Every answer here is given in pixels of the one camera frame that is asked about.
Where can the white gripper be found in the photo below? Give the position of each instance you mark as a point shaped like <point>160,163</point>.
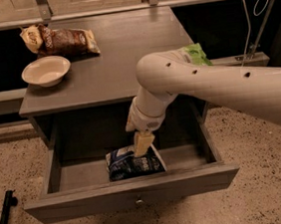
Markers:
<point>140,120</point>

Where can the blue chip bag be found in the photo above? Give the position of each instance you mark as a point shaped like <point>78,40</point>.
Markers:
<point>122,163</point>

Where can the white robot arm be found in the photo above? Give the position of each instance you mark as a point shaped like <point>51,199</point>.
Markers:
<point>163,76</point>

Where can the grey open top drawer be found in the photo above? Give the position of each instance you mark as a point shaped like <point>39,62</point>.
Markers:
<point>77,183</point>

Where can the green chip bag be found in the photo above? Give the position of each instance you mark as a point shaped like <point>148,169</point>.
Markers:
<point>195,55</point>

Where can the brown chip bag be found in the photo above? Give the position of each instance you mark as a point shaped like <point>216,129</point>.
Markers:
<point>43,41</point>

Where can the grey wooden cabinet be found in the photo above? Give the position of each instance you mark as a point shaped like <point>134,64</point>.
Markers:
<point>91,104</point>

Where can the white bowl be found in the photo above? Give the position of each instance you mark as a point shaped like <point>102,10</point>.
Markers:
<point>47,71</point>

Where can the black floor stand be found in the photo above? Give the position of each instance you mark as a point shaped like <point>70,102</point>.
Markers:
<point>9,201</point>

